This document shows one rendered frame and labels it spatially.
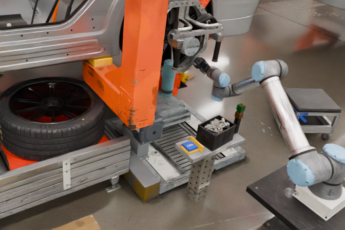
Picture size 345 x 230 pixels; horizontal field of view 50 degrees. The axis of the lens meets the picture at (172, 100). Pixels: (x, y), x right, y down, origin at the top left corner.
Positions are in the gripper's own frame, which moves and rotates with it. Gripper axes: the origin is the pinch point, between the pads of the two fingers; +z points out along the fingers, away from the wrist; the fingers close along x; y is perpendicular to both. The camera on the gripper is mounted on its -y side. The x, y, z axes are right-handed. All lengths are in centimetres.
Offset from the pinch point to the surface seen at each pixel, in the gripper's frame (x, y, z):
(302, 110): 29, 75, -59
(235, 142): -30, -3, -77
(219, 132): -32, -18, -73
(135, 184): -92, -11, -46
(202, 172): -57, -5, -74
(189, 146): -50, -27, -70
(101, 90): -60, -53, -9
